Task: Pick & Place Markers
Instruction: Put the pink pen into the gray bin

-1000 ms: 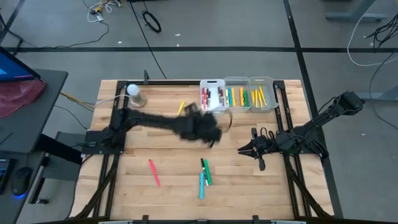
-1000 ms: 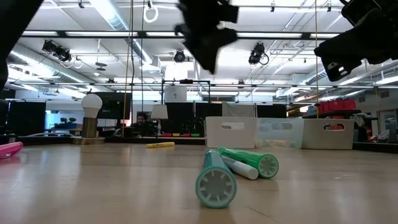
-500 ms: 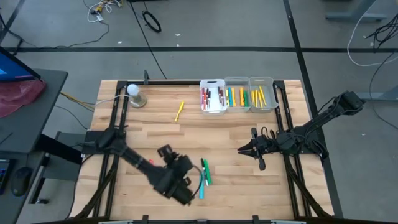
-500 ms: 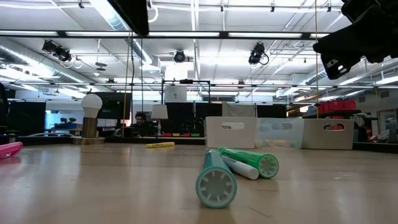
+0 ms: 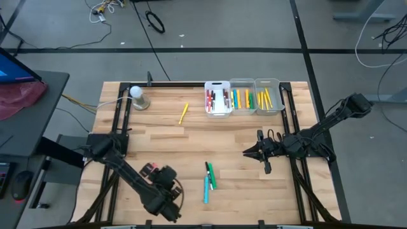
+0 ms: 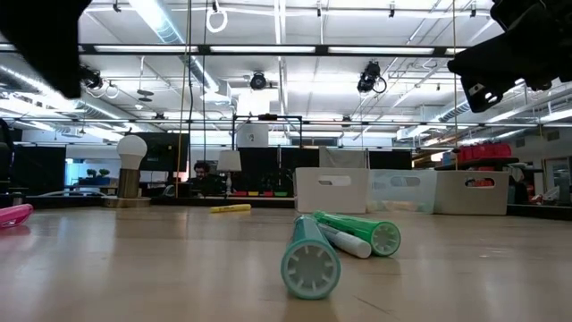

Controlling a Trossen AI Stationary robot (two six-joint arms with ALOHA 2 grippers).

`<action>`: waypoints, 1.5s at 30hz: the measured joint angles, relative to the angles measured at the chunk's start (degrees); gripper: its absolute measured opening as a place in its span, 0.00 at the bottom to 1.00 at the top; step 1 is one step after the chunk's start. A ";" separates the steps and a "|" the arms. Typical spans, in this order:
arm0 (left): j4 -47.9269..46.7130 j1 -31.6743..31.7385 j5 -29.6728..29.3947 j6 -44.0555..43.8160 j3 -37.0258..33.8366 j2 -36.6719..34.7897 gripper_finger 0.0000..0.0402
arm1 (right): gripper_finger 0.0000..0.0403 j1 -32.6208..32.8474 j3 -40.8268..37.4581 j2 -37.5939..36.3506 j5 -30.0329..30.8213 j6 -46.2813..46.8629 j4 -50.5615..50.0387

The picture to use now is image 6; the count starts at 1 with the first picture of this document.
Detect black square rig frame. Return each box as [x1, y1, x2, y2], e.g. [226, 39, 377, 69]
[231, 114, 305, 149]

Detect black spotlights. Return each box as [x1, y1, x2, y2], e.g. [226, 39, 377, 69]
[80, 64, 105, 91]

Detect black hanging cable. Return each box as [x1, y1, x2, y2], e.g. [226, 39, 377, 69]
[184, 0, 194, 198]

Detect pink highlighter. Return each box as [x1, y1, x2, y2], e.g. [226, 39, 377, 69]
[0, 203, 35, 230]

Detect white box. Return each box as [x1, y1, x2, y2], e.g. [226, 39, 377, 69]
[236, 123, 270, 149]

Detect white plastic bin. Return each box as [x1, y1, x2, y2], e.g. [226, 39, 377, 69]
[294, 166, 371, 215]

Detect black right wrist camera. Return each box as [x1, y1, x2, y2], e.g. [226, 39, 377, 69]
[489, 0, 572, 33]

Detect person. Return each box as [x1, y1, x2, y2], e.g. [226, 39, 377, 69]
[187, 160, 227, 199]

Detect teal highlighter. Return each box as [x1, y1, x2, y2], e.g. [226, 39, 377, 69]
[280, 215, 342, 301]

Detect green highlighter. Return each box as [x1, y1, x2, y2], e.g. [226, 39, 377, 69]
[312, 209, 402, 258]

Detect black monitor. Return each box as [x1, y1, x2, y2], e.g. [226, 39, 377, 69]
[132, 131, 191, 174]

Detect grey plastic bin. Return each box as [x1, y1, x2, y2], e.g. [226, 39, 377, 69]
[433, 169, 511, 216]

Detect yellow highlighter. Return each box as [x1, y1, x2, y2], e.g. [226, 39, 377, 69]
[209, 203, 253, 215]

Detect white shade table lamp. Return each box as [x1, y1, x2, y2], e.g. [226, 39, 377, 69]
[215, 149, 243, 197]

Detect red storage box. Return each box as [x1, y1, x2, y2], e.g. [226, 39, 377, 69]
[457, 142, 514, 164]

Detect blue planter with plants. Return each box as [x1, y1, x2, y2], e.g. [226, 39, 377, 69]
[78, 168, 112, 187]

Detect white cable loop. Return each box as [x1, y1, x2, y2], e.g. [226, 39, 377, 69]
[206, 7, 229, 34]

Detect white marker with black cap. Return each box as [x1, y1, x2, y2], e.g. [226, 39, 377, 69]
[317, 222, 373, 260]

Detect round black ceiling camera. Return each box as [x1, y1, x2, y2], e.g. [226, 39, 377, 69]
[248, 71, 268, 91]

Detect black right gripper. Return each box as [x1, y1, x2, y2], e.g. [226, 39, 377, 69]
[448, 26, 572, 114]

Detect black overhead camera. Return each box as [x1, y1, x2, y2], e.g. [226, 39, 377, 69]
[356, 60, 389, 96]

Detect clear plastic bin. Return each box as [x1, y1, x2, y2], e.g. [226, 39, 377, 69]
[366, 168, 439, 215]

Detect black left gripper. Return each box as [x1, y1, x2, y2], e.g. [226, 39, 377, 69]
[0, 0, 93, 100]

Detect row of coloured blocks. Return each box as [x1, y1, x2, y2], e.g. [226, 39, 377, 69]
[233, 191, 290, 199]

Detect bulb lamp with brass base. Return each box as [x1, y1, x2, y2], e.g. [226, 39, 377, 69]
[101, 133, 153, 209]

